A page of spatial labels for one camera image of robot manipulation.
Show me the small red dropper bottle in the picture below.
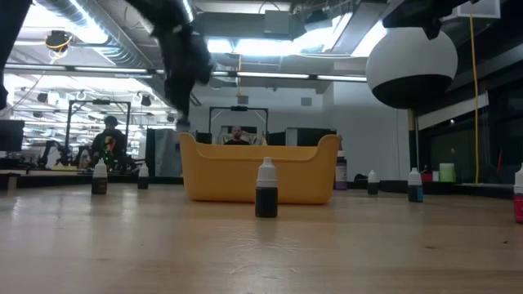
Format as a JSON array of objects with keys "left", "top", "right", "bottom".
[{"left": 513, "top": 163, "right": 523, "bottom": 225}]

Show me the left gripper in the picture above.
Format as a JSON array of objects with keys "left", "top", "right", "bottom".
[{"left": 151, "top": 22, "right": 216, "bottom": 131}]

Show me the long ceiling light rail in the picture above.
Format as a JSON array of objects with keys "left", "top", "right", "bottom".
[{"left": 0, "top": 63, "right": 368, "bottom": 82}]

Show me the silver ribbed ceiling duct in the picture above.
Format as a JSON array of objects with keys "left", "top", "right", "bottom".
[{"left": 34, "top": 0, "right": 168, "bottom": 70}]

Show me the large purple food colouring bottle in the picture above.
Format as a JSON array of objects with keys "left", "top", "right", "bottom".
[{"left": 335, "top": 137, "right": 349, "bottom": 191}]

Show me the dark vertical post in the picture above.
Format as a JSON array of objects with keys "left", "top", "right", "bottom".
[{"left": 407, "top": 108, "right": 419, "bottom": 183}]

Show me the large white sphere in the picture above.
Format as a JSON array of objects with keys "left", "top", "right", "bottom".
[{"left": 365, "top": 26, "right": 459, "bottom": 110}]

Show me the pale green container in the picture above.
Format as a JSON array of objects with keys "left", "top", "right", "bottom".
[{"left": 439, "top": 163, "right": 456, "bottom": 183}]

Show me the black aluminium table frame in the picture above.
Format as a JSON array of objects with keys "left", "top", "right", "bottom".
[{"left": 0, "top": 173, "right": 523, "bottom": 200}]

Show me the black rig frame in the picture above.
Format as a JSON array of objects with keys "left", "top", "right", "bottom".
[
  {"left": 208, "top": 105, "right": 270, "bottom": 144},
  {"left": 65, "top": 99, "right": 132, "bottom": 164}
]

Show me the grey partition screen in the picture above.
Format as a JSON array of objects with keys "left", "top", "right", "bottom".
[{"left": 145, "top": 127, "right": 184, "bottom": 178}]

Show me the grey ceiling box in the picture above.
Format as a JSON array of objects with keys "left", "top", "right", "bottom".
[{"left": 263, "top": 9, "right": 293, "bottom": 36}]

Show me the yellow plastic bin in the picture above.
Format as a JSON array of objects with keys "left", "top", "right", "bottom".
[{"left": 178, "top": 132, "right": 342, "bottom": 205}]

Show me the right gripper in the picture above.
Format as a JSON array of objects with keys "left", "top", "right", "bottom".
[{"left": 382, "top": 0, "right": 481, "bottom": 41}]

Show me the black monitor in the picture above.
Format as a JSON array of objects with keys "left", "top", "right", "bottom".
[
  {"left": 297, "top": 127, "right": 338, "bottom": 147},
  {"left": 0, "top": 119, "right": 26, "bottom": 153}
]

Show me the black yellow cable reel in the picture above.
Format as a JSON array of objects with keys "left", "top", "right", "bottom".
[{"left": 43, "top": 29, "right": 75, "bottom": 54}]

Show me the small dark dropper bottle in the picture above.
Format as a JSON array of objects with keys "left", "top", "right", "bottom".
[
  {"left": 91, "top": 158, "right": 109, "bottom": 195},
  {"left": 137, "top": 162, "right": 150, "bottom": 190},
  {"left": 367, "top": 169, "right": 380, "bottom": 196},
  {"left": 255, "top": 156, "right": 279, "bottom": 219}
]

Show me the person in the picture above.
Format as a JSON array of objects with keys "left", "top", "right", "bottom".
[
  {"left": 223, "top": 125, "right": 252, "bottom": 146},
  {"left": 90, "top": 115, "right": 127, "bottom": 172}
]

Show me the white ceiling box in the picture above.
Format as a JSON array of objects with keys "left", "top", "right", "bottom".
[{"left": 456, "top": 0, "right": 502, "bottom": 20}]

